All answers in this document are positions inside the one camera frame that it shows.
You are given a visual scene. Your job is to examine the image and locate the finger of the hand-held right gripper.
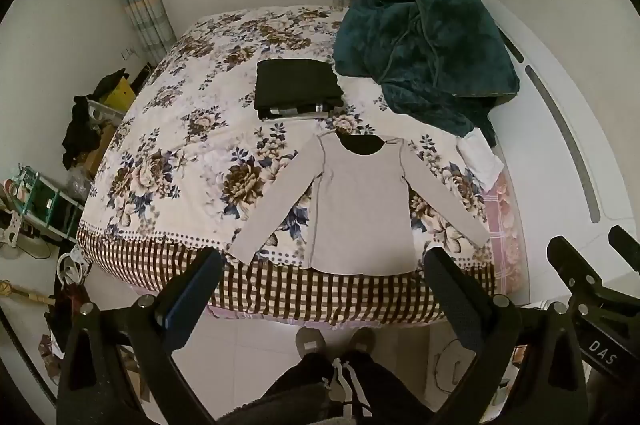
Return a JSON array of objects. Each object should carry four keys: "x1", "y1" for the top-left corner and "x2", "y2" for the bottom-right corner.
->
[
  {"x1": 546, "y1": 235, "x2": 609, "y2": 312},
  {"x1": 607, "y1": 225, "x2": 640, "y2": 265}
]

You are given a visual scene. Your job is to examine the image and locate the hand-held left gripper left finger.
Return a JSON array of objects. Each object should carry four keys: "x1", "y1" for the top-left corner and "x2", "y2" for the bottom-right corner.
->
[{"x1": 56, "y1": 248, "x2": 224, "y2": 425}]

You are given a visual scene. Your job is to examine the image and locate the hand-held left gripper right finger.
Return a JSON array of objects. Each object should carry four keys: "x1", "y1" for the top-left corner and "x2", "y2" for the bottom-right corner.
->
[{"x1": 423, "y1": 247, "x2": 590, "y2": 425}]

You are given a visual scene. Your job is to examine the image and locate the grey long-sleeve shirt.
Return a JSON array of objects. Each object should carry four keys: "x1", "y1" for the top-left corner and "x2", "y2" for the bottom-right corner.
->
[{"x1": 227, "y1": 131, "x2": 492, "y2": 276}]

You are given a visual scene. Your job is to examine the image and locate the black clothes pile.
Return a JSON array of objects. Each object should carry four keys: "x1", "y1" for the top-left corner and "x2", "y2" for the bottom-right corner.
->
[{"x1": 61, "y1": 94, "x2": 104, "y2": 170}]

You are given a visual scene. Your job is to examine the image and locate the stack of folded black clothes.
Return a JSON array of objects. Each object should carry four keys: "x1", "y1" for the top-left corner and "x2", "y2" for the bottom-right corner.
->
[{"x1": 253, "y1": 59, "x2": 345, "y2": 122}]

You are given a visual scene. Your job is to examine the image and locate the pink checked mattress pad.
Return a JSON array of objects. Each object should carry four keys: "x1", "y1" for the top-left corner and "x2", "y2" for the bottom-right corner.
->
[{"x1": 481, "y1": 177, "x2": 529, "y2": 306}]

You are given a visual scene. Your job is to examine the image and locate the person's grey right shoe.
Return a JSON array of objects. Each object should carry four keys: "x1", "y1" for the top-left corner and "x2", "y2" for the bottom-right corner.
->
[{"x1": 346, "y1": 327, "x2": 377, "y2": 354}]

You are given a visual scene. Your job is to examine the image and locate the person's grey shoe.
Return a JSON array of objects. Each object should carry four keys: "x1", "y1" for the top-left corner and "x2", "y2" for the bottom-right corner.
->
[
  {"x1": 295, "y1": 326, "x2": 328, "y2": 358},
  {"x1": 346, "y1": 327, "x2": 377, "y2": 354}
]

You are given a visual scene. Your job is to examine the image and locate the white bed headboard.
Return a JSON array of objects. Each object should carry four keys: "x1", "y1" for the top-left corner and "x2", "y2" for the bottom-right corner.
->
[{"x1": 457, "y1": 0, "x2": 640, "y2": 308}]

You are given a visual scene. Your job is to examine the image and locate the white folded cloth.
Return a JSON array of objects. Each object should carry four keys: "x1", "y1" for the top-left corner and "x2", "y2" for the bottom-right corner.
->
[{"x1": 456, "y1": 128, "x2": 505, "y2": 184}]

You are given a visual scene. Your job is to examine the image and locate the person's grey left shoe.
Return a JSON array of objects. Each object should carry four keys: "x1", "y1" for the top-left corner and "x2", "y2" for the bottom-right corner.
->
[{"x1": 295, "y1": 326, "x2": 328, "y2": 358}]

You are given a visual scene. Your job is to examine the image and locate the wooden stick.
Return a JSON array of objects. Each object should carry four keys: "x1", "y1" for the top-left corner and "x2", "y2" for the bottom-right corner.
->
[{"x1": 0, "y1": 279, "x2": 57, "y2": 307}]

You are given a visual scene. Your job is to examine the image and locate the person's black pants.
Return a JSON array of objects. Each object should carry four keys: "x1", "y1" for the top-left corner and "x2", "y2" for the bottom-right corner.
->
[{"x1": 235, "y1": 349, "x2": 385, "y2": 425}]

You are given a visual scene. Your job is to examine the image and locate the floral bed sheet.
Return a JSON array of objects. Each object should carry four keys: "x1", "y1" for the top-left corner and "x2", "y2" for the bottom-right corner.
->
[{"x1": 75, "y1": 5, "x2": 498, "y2": 325}]

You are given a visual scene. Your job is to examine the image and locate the green storage rack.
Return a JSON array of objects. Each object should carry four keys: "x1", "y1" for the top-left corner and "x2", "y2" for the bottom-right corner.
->
[{"x1": 4, "y1": 164, "x2": 85, "y2": 251}]

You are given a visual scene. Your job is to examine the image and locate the yellow cardboard box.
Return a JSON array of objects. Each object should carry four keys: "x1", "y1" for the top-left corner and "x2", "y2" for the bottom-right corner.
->
[{"x1": 106, "y1": 76, "x2": 137, "y2": 112}]

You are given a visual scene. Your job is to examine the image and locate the teal fleece blanket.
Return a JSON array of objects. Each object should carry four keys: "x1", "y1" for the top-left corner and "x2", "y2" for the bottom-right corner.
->
[{"x1": 333, "y1": 0, "x2": 521, "y2": 146}]

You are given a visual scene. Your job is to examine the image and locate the thin floor cable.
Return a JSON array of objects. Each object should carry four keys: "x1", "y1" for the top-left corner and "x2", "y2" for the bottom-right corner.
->
[{"x1": 433, "y1": 339, "x2": 473, "y2": 392}]

